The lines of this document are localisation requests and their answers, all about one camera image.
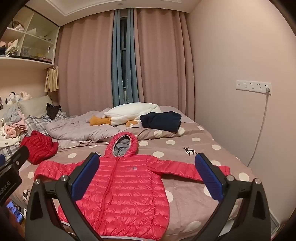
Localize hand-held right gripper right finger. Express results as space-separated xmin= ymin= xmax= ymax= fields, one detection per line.
xmin=193 ymin=152 xmax=271 ymax=241

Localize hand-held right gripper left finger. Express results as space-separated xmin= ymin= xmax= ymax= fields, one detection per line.
xmin=25 ymin=152 xmax=102 ymax=241

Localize pink-red hooded puffer jacket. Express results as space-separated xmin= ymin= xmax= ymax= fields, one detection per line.
xmin=33 ymin=132 xmax=232 ymax=240

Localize plaid pillow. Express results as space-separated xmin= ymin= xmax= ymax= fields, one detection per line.
xmin=24 ymin=109 xmax=68 ymax=138
xmin=0 ymin=139 xmax=22 ymax=161

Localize white folded garment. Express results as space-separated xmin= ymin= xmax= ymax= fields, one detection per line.
xmin=0 ymin=134 xmax=21 ymax=149

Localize smartphone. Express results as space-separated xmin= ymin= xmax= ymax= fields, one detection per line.
xmin=6 ymin=200 xmax=25 ymax=224

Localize dark red folded puffer jacket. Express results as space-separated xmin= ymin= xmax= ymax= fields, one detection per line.
xmin=20 ymin=130 xmax=59 ymax=165

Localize brown polka dot bed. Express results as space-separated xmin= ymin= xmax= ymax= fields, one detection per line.
xmin=11 ymin=105 xmax=281 ymax=241

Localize pink folded garment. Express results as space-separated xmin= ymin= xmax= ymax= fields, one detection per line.
xmin=3 ymin=119 xmax=28 ymax=139

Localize grey quilt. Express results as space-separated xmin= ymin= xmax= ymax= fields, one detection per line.
xmin=46 ymin=107 xmax=184 ymax=149

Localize grey folded garment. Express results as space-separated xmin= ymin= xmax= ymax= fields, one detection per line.
xmin=3 ymin=107 xmax=24 ymax=124

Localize black cloth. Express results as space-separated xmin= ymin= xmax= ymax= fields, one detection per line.
xmin=46 ymin=103 xmax=62 ymax=120

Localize navy folded garment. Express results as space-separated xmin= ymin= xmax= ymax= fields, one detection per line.
xmin=139 ymin=111 xmax=182 ymax=133

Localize black and white plush toy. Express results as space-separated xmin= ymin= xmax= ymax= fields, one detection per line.
xmin=5 ymin=92 xmax=17 ymax=106

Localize white goose plush toy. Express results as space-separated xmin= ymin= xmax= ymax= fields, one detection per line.
xmin=90 ymin=103 xmax=162 ymax=127

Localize blue curtain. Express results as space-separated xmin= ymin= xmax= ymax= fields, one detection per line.
xmin=112 ymin=9 xmax=140 ymax=106

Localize pink curtain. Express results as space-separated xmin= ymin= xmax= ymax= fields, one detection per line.
xmin=57 ymin=10 xmax=115 ymax=116
xmin=133 ymin=9 xmax=196 ymax=120

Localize dark window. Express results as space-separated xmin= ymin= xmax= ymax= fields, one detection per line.
xmin=120 ymin=17 xmax=128 ymax=90

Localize cream cloth bundle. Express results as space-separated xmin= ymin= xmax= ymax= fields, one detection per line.
xmin=5 ymin=39 xmax=19 ymax=57

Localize white power cable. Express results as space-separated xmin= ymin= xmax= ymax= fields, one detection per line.
xmin=247 ymin=88 xmax=271 ymax=167

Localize white wall outlet strip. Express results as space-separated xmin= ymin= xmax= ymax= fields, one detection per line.
xmin=235 ymin=80 xmax=272 ymax=94

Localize white wall shelf unit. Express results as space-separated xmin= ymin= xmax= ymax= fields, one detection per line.
xmin=0 ymin=5 xmax=60 ymax=70

